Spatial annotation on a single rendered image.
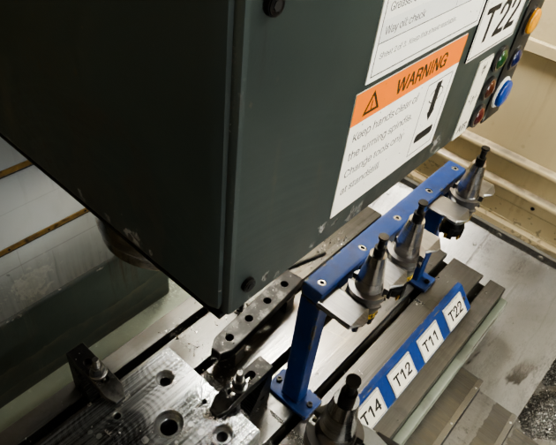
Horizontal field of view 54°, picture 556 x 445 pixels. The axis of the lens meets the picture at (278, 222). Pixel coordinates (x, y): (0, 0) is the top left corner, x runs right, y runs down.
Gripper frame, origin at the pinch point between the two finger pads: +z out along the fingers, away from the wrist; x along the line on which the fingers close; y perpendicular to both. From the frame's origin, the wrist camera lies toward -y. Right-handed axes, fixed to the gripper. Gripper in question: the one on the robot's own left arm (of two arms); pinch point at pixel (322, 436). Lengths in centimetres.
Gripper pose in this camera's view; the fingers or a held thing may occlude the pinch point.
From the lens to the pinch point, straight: 65.7
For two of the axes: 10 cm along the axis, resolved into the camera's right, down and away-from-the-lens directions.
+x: 6.6, -4.6, 5.9
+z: -7.4, -5.1, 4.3
